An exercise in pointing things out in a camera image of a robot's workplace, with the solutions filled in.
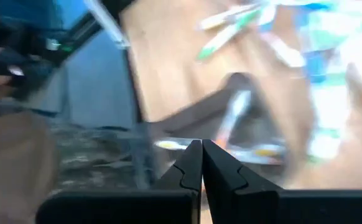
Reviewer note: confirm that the black computer mouse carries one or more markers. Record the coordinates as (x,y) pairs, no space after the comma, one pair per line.
(28,77)

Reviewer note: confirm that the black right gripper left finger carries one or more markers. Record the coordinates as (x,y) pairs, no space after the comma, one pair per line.
(174,205)

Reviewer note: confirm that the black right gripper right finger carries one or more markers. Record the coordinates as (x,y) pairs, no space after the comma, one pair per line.
(237,202)

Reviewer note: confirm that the green wrapped toothbrush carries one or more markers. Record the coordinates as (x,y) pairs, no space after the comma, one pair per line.
(221,40)

